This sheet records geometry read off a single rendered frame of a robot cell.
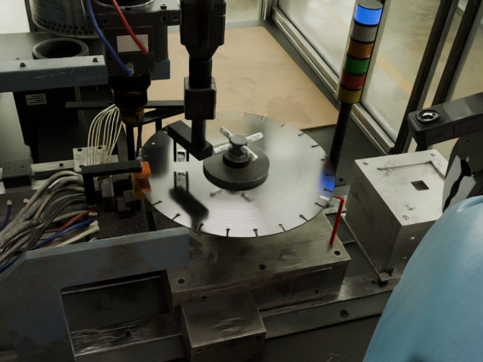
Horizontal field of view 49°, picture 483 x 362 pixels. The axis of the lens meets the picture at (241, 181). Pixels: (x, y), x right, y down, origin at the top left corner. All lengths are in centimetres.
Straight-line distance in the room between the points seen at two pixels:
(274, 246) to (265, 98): 65
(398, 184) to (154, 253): 49
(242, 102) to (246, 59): 25
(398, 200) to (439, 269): 76
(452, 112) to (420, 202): 34
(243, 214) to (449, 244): 61
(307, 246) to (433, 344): 73
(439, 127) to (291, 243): 36
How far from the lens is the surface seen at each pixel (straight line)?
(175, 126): 83
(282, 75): 158
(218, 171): 85
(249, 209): 80
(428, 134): 65
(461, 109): 67
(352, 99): 106
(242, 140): 85
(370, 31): 100
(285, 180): 87
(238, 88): 149
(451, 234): 21
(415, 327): 20
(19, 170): 101
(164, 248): 71
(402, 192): 99
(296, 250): 89
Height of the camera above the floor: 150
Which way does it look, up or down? 40 degrees down
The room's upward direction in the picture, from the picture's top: 5 degrees clockwise
